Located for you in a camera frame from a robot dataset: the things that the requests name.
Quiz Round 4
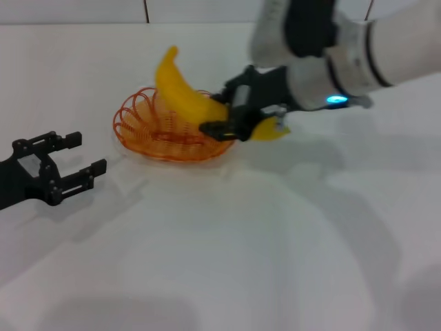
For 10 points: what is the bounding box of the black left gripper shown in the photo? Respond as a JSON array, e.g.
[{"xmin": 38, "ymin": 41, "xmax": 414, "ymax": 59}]
[{"xmin": 0, "ymin": 130, "xmax": 107, "ymax": 212}]

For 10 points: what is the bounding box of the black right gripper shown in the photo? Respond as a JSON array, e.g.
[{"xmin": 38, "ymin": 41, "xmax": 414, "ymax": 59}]
[{"xmin": 198, "ymin": 65, "xmax": 298, "ymax": 143}]

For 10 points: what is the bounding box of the yellow banana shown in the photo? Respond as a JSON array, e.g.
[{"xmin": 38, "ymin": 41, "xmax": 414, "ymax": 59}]
[{"xmin": 153, "ymin": 45, "xmax": 291, "ymax": 143}]

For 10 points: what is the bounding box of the orange wire basket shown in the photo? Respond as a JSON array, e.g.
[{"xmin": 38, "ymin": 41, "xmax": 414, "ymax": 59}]
[{"xmin": 112, "ymin": 87, "xmax": 239, "ymax": 163}]

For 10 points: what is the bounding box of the silver connector plug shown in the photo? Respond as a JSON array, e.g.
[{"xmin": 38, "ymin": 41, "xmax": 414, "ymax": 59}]
[{"xmin": 260, "ymin": 104, "xmax": 287, "ymax": 131}]

